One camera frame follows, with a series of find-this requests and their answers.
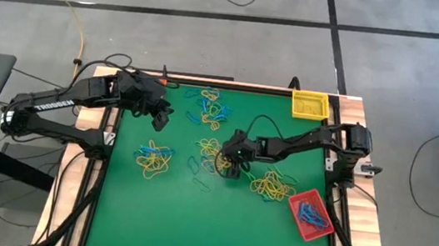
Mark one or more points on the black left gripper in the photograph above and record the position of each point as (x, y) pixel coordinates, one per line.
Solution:
(143, 94)

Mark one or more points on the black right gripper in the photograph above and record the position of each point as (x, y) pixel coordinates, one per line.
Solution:
(241, 149)

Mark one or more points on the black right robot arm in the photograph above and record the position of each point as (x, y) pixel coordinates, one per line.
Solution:
(305, 140)

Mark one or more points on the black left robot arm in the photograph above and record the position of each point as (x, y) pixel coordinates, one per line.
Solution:
(54, 104)

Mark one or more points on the thin blue rubber band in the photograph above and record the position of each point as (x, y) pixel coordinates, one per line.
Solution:
(208, 165)

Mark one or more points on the right rubber band pile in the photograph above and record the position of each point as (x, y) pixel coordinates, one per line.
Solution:
(270, 188)

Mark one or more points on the right pile of bands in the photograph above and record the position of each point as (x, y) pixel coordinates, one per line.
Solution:
(281, 186)

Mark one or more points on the green table mat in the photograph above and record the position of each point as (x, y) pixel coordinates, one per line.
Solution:
(210, 231)

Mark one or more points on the light wooden table board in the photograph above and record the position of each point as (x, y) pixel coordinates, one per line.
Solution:
(351, 110)
(87, 118)

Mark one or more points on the yellow plastic basket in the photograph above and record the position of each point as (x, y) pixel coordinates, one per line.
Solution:
(298, 112)

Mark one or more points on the red plastic basket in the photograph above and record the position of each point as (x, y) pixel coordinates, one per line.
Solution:
(317, 236)

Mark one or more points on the black aluminium table frame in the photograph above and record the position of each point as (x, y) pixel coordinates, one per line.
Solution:
(249, 89)

